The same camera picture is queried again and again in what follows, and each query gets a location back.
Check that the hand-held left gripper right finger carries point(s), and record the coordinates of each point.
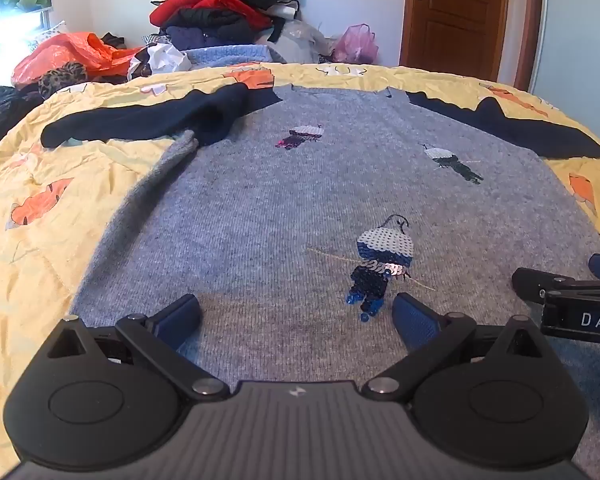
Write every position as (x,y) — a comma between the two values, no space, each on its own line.
(415,325)

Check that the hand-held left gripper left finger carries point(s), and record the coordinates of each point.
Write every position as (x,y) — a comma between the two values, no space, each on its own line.
(180,317)

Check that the grey sweater with navy sleeves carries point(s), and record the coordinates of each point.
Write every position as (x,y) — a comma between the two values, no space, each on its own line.
(280,200)

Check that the yellow printed quilt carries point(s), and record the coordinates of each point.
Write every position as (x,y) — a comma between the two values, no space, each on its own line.
(55,240)

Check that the leopard print cloth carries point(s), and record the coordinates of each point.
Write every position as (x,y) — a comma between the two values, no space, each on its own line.
(62,77)

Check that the light blue knit garment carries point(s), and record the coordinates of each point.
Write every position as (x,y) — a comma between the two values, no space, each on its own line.
(230,55)

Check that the dark patterned cloth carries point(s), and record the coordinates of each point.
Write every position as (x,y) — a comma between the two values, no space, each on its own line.
(0,110)

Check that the purple navy garment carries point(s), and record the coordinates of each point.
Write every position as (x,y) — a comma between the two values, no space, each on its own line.
(185,40)

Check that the brown wooden door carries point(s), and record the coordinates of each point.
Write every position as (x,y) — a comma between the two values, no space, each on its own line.
(455,10)

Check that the dark brown cloth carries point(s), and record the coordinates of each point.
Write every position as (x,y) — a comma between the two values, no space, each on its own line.
(112,40)

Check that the orange plastic bag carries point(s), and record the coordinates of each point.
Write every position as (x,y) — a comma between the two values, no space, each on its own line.
(65,52)

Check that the dark charcoal garment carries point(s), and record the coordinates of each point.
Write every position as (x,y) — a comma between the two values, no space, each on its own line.
(215,22)

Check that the clear plastic bag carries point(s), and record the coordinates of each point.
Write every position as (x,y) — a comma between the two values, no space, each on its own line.
(300,40)

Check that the white patterned pillow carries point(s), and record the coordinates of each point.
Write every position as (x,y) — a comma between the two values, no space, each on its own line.
(50,32)

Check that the window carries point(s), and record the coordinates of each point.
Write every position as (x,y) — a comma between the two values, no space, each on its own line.
(5,30)

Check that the wooden door frame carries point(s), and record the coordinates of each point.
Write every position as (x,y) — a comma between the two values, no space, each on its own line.
(527,20)

